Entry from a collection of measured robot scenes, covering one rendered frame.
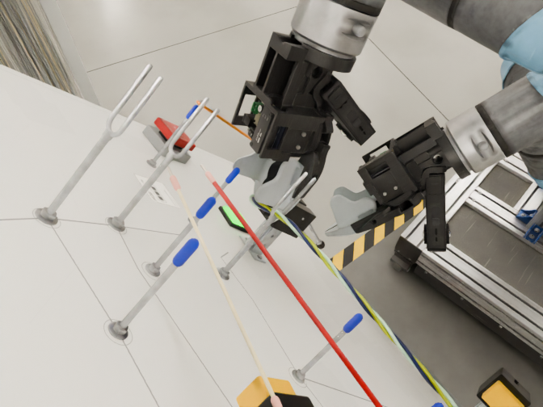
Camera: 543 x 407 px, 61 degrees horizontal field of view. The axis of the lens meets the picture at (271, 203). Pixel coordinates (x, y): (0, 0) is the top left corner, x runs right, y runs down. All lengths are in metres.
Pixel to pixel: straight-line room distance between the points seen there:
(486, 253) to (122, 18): 2.25
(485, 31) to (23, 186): 0.43
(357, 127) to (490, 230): 1.31
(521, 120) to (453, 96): 1.92
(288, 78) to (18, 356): 0.34
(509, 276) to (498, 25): 1.33
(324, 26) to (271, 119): 0.10
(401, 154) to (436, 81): 1.96
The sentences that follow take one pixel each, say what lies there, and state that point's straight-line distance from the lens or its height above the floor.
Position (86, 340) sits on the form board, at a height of 1.35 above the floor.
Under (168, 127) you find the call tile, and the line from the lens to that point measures 0.69.
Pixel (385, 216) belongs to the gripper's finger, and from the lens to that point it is 0.62.
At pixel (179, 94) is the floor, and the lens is 2.41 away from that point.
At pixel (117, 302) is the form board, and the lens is 0.36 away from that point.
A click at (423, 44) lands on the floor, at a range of 2.78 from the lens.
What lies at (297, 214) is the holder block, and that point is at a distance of 0.58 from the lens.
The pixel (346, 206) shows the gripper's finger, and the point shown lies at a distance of 0.65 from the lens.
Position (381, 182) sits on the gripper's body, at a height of 1.14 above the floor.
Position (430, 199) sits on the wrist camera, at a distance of 0.64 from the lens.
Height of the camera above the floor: 1.63
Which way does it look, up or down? 57 degrees down
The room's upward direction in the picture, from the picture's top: straight up
